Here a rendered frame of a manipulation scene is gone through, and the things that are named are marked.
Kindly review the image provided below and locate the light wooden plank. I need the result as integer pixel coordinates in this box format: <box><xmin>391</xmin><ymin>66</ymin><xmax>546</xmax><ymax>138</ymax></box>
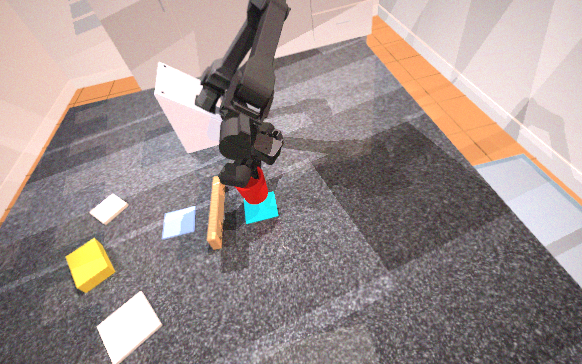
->
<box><xmin>207</xmin><ymin>176</ymin><xmax>225</xmax><ymax>250</ymax></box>

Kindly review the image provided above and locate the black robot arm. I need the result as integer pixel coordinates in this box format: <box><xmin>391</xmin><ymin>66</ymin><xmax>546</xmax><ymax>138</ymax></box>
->
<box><xmin>194</xmin><ymin>0</ymin><xmax>291</xmax><ymax>165</ymax></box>

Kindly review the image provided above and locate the beige flat block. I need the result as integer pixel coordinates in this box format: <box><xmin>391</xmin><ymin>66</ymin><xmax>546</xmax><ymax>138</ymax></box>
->
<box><xmin>90</xmin><ymin>194</ymin><xmax>129</xmax><ymax>225</ymax></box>

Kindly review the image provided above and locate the white flat pad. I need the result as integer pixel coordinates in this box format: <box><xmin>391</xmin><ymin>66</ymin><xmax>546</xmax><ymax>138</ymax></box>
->
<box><xmin>97</xmin><ymin>291</ymin><xmax>163</xmax><ymax>364</ymax></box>

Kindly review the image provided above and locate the yellow rectangular block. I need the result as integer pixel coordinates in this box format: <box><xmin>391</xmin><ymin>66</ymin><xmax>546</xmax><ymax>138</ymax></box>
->
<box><xmin>66</xmin><ymin>239</ymin><xmax>115</xmax><ymax>293</ymax></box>

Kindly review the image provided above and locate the red cup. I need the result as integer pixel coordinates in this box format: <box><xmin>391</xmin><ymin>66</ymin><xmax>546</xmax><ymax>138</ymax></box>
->
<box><xmin>235</xmin><ymin>167</ymin><xmax>268</xmax><ymax>205</ymax></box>

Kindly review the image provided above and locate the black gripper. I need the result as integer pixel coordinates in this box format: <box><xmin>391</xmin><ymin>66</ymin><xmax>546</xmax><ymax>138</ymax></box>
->
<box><xmin>218</xmin><ymin>122</ymin><xmax>275</xmax><ymax>188</ymax></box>

